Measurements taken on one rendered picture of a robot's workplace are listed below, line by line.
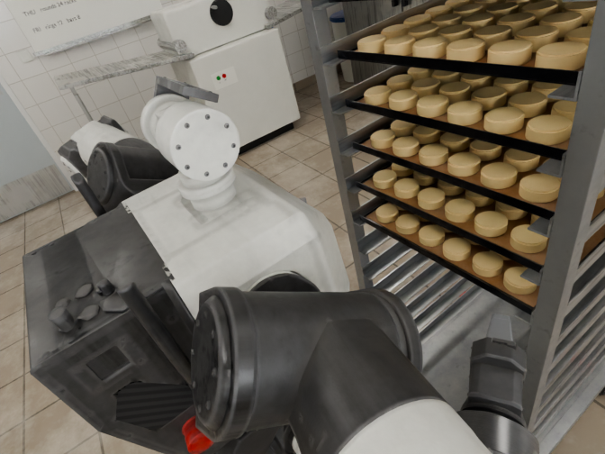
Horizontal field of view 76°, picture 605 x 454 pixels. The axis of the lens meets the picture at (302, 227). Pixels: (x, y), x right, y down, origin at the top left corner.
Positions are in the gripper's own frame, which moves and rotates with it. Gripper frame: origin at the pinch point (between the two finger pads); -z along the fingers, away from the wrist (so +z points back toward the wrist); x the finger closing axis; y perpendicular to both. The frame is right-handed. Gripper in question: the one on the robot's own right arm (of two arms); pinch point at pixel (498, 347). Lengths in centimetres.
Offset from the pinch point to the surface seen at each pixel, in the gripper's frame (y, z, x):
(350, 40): 28, -39, 28
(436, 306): 18, -56, -63
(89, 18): 315, -214, 30
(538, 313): -5.1, -11.6, -6.0
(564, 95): -3.6, -12.9, 26.8
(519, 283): -2.6, -18.1, -6.9
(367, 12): 108, -295, -15
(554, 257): -5.5, -11.4, 5.8
